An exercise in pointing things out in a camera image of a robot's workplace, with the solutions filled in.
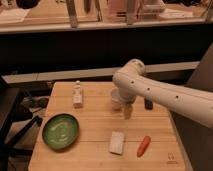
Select black rectangular block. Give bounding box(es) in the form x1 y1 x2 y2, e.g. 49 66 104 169
144 99 153 110

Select small white bottle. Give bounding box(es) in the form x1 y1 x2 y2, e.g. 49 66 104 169
73 80 83 108

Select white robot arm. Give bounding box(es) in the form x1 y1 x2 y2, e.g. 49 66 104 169
112 59 213 128

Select white plastic cup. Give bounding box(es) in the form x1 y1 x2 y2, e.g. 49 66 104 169
111 89 122 111

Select orange carrot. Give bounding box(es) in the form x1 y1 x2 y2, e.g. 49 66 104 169
137 136 151 157

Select white sponge block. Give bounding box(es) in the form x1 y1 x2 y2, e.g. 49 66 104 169
109 131 125 155

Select green round plate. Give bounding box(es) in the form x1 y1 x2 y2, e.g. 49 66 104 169
42 113 80 150

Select black chair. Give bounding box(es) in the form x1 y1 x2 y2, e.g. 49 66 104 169
0 75 42 171

